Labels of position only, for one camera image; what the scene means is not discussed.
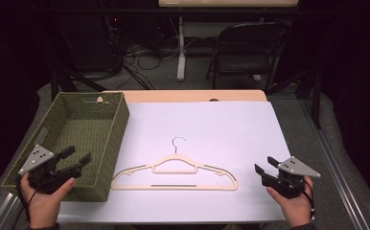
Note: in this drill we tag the person's left hand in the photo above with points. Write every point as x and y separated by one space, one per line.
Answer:
45 201

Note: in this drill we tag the person's right hand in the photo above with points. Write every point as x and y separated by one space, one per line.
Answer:
293 206

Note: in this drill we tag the beige clothes hanger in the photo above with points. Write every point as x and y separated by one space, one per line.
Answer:
173 174

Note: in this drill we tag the green woven basket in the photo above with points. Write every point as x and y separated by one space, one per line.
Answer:
74 140

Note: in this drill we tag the black folding chair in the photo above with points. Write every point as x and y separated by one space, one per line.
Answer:
248 51

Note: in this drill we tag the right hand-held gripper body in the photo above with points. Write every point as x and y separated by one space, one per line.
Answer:
288 179

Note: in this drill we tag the white desk leg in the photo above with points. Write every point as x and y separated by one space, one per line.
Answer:
181 48

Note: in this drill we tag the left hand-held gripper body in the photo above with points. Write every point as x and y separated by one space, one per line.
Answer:
42 166

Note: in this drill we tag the black metal stand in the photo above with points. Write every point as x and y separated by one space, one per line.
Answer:
307 89
74 76

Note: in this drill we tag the white table mat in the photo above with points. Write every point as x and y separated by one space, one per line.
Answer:
205 134

